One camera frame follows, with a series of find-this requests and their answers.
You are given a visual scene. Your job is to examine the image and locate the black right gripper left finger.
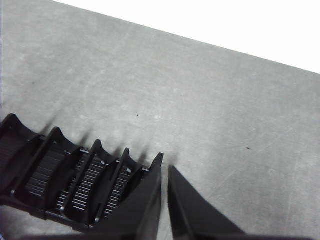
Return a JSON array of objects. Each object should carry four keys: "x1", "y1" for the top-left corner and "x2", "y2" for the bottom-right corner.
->
[{"x1": 82, "y1": 152, "x2": 165, "y2": 240}]

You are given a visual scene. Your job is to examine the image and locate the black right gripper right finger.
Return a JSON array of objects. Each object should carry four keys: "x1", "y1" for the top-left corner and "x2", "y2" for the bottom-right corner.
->
[{"x1": 167, "y1": 164, "x2": 252, "y2": 240}]

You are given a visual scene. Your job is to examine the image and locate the black plastic plate rack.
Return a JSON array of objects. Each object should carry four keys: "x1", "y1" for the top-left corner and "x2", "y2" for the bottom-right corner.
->
[{"x1": 0, "y1": 113, "x2": 154, "y2": 234}]

